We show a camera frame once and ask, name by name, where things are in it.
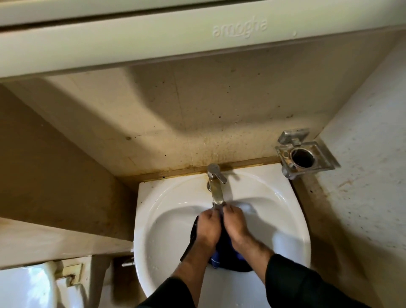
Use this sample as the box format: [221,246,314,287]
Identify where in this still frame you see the person's left hand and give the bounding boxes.
[194,208,223,255]

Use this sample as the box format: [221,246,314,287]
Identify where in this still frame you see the person's right hand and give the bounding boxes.
[223,204,255,252]

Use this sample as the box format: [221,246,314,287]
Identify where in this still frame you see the dark blue cloth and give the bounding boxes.
[180,211,254,273]

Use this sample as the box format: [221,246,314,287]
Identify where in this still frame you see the person's left forearm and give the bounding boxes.
[136,242,220,308]

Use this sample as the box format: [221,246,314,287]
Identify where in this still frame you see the person's right forearm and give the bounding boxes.
[234,235,372,308]

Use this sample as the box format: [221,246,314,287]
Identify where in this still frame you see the chrome sink faucet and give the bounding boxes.
[206,164,228,210]

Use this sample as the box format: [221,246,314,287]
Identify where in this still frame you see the white ceramic sink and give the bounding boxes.
[133,163,311,308]

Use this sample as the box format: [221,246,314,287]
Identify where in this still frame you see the beige plastic fitting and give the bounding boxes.
[56,263,84,287]

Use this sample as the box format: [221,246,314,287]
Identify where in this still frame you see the white toilet tank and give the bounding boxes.
[0,254,115,308]

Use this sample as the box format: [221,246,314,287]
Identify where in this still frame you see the metal wall toothbrush holder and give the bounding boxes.
[275,128,341,180]

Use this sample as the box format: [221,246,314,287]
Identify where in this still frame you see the cream plastic wall cabinet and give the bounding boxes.
[0,0,406,80]

